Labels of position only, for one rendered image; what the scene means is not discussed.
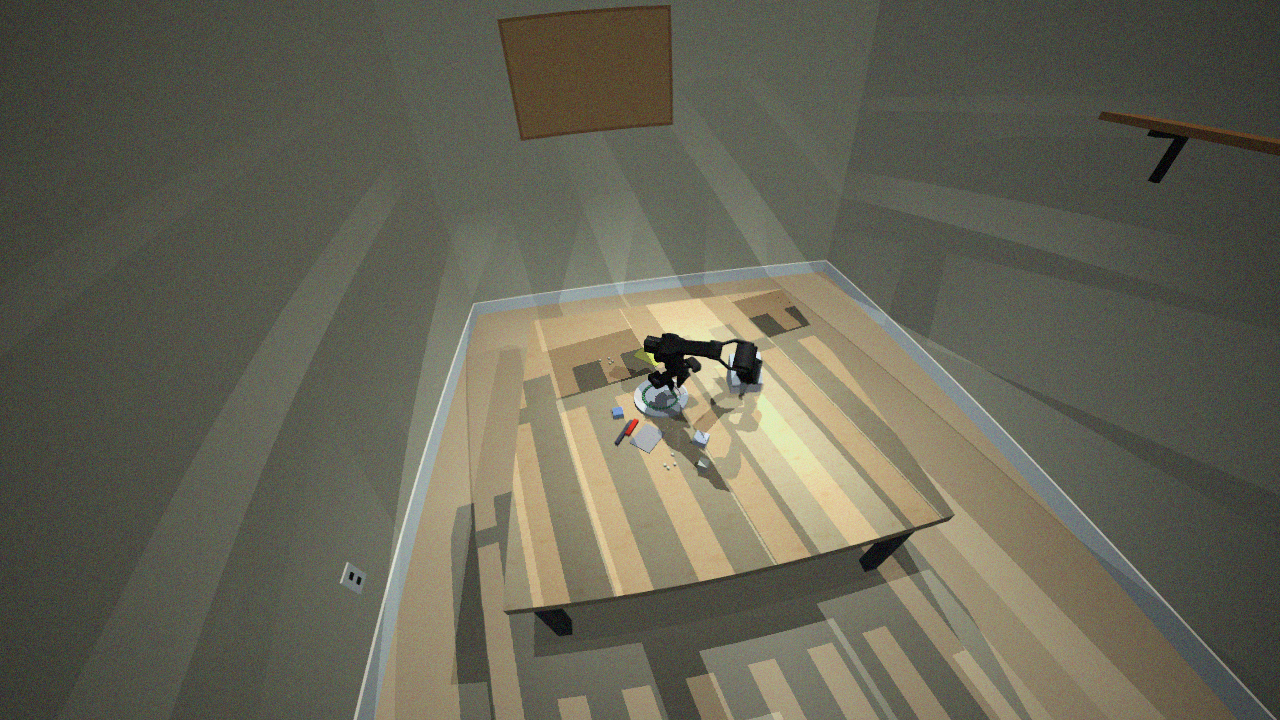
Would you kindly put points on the yellow-green flat square panel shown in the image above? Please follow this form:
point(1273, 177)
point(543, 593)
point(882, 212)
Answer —
point(647, 357)

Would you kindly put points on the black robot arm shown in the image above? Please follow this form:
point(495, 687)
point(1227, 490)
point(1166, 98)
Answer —
point(672, 347)

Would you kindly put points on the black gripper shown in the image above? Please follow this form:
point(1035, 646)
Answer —
point(679, 369)

